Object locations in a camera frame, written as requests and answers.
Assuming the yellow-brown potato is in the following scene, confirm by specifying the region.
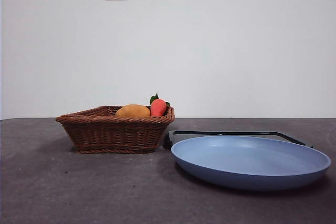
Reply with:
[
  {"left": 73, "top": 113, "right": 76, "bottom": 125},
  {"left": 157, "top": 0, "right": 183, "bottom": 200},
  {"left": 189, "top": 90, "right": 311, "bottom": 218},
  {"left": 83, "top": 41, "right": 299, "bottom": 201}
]
[{"left": 115, "top": 104, "right": 151, "bottom": 119}]

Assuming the light blue round plate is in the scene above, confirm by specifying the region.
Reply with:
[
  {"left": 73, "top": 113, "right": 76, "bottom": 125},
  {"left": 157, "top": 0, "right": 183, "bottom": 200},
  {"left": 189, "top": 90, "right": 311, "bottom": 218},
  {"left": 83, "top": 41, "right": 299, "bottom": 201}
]
[{"left": 171, "top": 135, "right": 332, "bottom": 192}]

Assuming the brown wicker basket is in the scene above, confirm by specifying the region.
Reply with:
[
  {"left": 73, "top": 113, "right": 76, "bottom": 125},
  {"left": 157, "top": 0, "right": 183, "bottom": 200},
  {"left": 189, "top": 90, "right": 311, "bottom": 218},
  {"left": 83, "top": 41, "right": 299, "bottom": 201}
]
[{"left": 55, "top": 105, "right": 175, "bottom": 154}]

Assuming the black flat tray with handles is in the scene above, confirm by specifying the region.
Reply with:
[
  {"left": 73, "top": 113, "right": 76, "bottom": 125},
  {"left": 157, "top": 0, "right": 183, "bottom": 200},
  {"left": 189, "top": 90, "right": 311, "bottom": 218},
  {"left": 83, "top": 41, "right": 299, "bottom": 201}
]
[{"left": 164, "top": 130, "right": 314, "bottom": 151}]

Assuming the orange carrot with green leaves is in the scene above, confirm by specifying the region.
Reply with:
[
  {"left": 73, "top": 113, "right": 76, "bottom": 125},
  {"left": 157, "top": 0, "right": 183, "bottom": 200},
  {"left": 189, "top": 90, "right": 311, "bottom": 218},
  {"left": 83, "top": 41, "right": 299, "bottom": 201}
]
[{"left": 150, "top": 92, "right": 171, "bottom": 117}]

